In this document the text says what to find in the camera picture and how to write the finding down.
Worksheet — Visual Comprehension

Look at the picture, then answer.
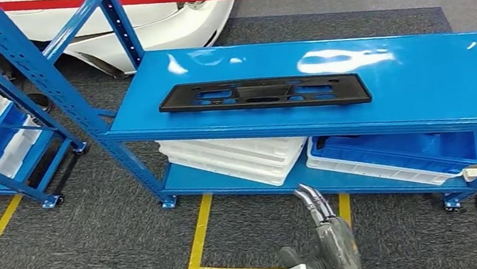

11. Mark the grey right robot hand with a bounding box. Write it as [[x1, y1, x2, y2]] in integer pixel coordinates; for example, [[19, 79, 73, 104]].
[[270, 177, 366, 269]]

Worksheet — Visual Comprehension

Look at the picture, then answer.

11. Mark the black plastic licence plate bracket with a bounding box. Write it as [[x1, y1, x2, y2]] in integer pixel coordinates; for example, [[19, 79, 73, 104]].
[[156, 61, 374, 129]]

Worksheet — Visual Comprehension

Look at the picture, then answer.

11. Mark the blue metal shelf rack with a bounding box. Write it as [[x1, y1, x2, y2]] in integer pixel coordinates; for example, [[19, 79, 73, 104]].
[[0, 0, 477, 268], [0, 0, 95, 215]]

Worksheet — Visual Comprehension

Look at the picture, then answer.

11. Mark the white flat plastic tray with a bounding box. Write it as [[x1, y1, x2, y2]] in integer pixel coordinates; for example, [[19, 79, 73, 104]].
[[159, 133, 301, 191], [167, 143, 291, 200], [155, 121, 311, 180]]

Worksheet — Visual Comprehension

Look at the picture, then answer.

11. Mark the small white tag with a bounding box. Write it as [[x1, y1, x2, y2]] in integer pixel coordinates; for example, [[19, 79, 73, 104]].
[[461, 165, 477, 183]]

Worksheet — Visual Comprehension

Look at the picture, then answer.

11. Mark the white car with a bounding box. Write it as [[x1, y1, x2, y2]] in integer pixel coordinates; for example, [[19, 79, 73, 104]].
[[0, 0, 251, 93]]

